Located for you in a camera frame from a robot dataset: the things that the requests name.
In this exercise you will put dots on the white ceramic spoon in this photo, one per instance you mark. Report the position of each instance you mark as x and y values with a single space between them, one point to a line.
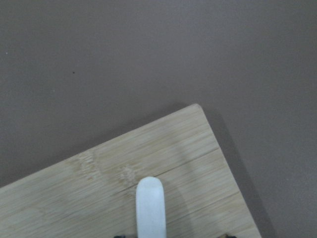
150 209

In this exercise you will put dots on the bamboo cutting board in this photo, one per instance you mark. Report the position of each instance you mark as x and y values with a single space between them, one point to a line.
92 194

